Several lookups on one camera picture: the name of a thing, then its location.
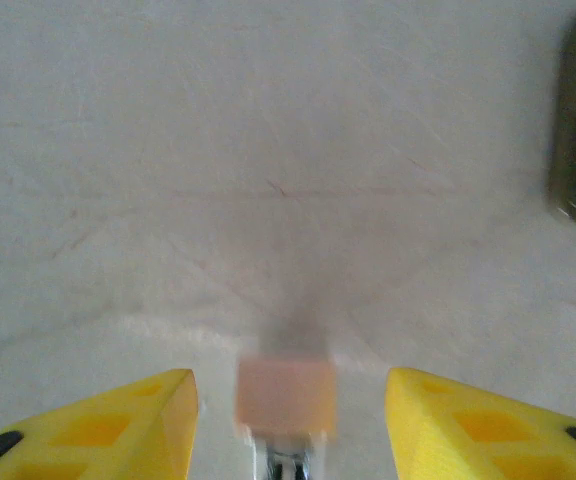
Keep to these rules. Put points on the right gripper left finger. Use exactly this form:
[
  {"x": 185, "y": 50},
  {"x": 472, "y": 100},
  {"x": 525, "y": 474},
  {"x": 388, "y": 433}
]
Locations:
[{"x": 118, "y": 435}]

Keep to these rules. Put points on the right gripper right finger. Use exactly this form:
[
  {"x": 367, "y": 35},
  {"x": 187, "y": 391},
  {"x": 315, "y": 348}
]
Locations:
[{"x": 468, "y": 435}]

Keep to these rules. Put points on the white pink-tipped stick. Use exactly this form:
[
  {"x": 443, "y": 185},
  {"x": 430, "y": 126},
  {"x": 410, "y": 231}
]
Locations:
[{"x": 285, "y": 395}]

